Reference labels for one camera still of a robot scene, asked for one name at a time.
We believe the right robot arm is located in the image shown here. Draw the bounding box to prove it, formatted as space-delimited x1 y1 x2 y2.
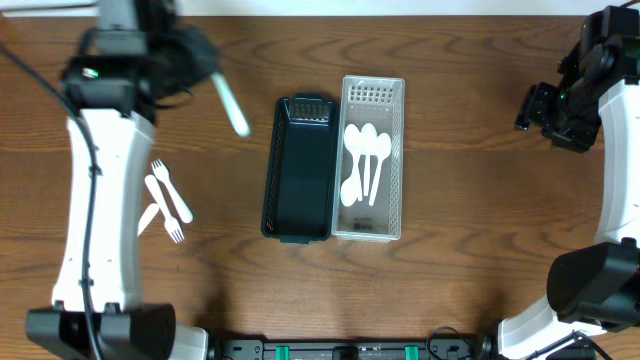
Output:
473 1 639 359

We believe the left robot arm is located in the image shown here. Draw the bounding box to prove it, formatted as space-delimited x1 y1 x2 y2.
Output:
26 1 215 359

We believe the white plastic fork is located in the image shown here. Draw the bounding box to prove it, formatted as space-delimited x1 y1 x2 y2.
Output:
151 159 194 223
211 72 251 137
144 175 185 243

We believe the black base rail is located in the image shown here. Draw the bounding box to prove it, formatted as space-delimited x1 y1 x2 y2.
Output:
205 327 503 360

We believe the black plastic basket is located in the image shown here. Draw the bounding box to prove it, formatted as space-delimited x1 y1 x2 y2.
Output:
261 93 339 244

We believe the white plastic spoon crossing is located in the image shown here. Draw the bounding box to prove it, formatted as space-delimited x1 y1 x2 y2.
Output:
361 123 377 197

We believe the clear plastic basket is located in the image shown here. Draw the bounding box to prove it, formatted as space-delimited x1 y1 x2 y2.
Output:
332 75 405 243

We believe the white plastic fork right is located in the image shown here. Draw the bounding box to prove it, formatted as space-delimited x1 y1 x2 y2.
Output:
151 159 194 223

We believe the white plastic fork middle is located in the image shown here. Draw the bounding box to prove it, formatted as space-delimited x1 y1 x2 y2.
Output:
144 175 185 243

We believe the white plastic fork top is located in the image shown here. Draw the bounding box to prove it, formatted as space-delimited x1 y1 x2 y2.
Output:
211 72 251 137

